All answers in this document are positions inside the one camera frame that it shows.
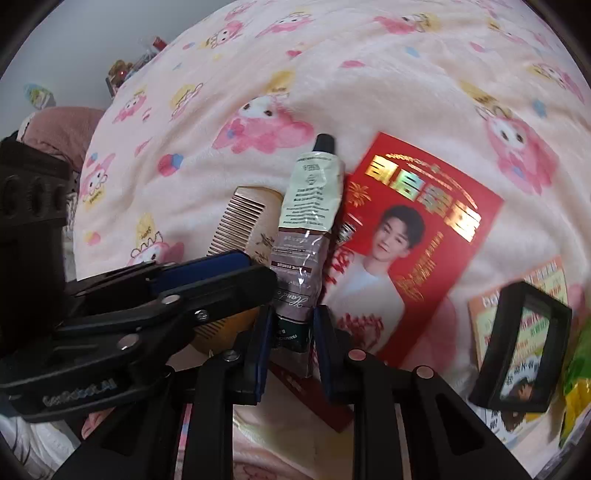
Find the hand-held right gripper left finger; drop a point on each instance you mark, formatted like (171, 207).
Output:
(263, 353)

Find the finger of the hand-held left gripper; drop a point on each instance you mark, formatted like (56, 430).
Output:
(203, 270)
(221, 290)

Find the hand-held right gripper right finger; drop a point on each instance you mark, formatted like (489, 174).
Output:
(323, 353)

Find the wooden comb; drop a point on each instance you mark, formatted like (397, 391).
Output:
(263, 221)

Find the hand cream tube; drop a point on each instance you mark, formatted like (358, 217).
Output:
(309, 194)

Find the small black display frame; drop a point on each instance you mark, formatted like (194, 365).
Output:
(494, 344)

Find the die-cut figure sticker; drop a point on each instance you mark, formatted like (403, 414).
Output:
(512, 420)

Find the orange printed card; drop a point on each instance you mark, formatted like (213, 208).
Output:
(531, 277)

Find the green snack packet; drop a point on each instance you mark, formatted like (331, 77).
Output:
(579, 369)

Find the red envelope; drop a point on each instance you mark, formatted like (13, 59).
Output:
(314, 401)

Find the pink pillow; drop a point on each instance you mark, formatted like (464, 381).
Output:
(64, 129)

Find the brown plush bear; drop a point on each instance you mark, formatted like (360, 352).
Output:
(121, 74)

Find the red portrait poster card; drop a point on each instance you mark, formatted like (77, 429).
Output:
(415, 194)

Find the white cloth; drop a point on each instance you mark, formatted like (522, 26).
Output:
(37, 443)

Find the pink printed blanket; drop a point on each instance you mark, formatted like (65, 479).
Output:
(369, 69)

